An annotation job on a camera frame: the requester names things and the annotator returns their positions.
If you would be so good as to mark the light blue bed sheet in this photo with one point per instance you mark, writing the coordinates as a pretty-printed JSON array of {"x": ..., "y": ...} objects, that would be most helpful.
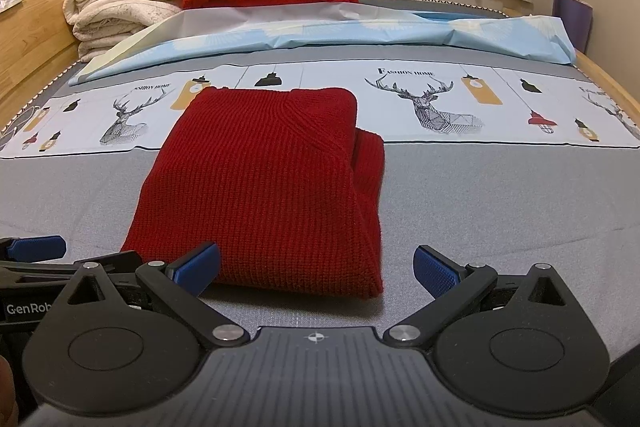
[{"x": 350, "y": 32}]

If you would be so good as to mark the purple rolled mat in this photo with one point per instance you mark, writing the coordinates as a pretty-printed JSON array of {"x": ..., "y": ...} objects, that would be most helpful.
[{"x": 572, "y": 22}]

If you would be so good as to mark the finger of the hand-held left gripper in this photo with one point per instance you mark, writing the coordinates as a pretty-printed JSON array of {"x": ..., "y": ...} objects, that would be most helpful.
[
  {"x": 30, "y": 272},
  {"x": 40, "y": 247}
]

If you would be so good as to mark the dark red knitted sweater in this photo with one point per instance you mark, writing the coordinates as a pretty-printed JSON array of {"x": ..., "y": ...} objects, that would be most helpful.
[{"x": 260, "y": 187}]

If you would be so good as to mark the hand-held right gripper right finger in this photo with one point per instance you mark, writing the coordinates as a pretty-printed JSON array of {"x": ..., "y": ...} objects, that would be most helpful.
[{"x": 437, "y": 274}]

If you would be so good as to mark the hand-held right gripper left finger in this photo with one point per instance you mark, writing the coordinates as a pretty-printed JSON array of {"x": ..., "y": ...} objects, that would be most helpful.
[{"x": 197, "y": 269}]

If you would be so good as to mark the deer print tablecloth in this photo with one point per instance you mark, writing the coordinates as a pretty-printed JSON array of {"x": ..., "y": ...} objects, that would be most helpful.
[{"x": 35, "y": 32}]

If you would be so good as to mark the grey printed bed sheet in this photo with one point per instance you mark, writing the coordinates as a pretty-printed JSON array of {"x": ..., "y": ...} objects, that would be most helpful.
[{"x": 500, "y": 207}]

